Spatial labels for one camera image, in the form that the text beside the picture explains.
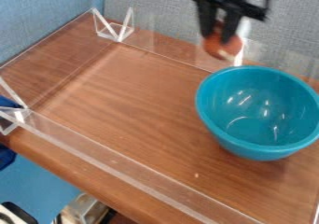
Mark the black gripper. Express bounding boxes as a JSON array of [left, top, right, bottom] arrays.
[[194, 0, 272, 44]]

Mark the brown toy mushroom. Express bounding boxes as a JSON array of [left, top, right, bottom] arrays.
[[202, 21, 244, 62]]

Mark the blue plastic bowl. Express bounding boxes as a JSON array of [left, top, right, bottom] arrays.
[[196, 65, 319, 161]]

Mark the clear acrylic back barrier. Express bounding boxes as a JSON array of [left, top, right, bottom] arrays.
[[125, 14, 319, 81]]

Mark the clear acrylic barrier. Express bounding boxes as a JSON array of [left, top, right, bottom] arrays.
[[125, 14, 319, 81], [0, 109, 264, 224]]

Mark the clear acrylic front barrier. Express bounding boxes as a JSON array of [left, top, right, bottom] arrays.
[[0, 109, 264, 224]]

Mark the blue cloth object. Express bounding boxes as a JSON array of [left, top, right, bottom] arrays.
[[0, 95, 22, 171]]

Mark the black and white object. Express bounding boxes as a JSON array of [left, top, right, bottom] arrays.
[[0, 202, 39, 224]]

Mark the clear acrylic corner bracket back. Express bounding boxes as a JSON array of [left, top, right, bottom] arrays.
[[91, 7, 135, 42]]

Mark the clear acrylic corner bracket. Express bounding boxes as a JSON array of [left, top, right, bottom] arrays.
[[91, 7, 135, 42], [0, 77, 30, 135]]

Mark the clear acrylic corner bracket front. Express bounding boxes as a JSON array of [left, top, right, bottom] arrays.
[[0, 77, 30, 135]]

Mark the grey metal frame below table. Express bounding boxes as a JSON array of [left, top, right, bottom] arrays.
[[51, 193, 110, 224]]

